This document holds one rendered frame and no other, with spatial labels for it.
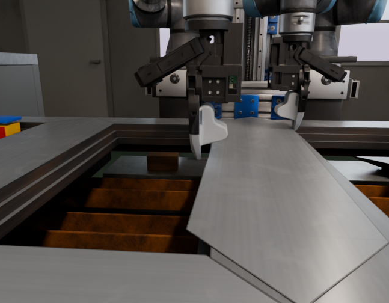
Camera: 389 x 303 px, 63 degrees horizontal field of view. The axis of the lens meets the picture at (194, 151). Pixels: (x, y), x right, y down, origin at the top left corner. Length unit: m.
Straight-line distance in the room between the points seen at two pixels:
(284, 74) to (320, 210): 0.43
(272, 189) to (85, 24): 4.13
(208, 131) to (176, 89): 0.63
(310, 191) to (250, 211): 0.10
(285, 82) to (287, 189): 0.37
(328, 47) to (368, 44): 2.95
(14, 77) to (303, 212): 1.14
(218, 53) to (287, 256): 0.32
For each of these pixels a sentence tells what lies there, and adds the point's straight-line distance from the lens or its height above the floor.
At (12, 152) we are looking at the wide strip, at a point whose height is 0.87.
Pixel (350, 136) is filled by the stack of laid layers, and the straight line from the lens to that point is 0.86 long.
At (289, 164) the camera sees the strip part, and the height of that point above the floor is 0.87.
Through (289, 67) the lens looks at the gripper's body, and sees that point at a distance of 0.74.
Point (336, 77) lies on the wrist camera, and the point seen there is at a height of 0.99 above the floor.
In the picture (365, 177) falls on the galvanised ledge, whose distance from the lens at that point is 1.11.
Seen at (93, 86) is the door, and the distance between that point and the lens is 4.39.
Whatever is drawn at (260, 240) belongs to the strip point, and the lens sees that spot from 0.30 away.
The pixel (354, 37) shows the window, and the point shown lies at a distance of 4.15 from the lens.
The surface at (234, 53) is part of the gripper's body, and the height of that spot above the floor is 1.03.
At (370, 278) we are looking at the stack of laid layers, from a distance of 0.28.
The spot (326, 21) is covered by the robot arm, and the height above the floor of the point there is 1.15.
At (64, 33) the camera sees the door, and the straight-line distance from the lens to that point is 4.54.
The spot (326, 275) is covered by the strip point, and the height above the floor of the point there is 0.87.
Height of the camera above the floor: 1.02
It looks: 16 degrees down
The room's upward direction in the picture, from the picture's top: straight up
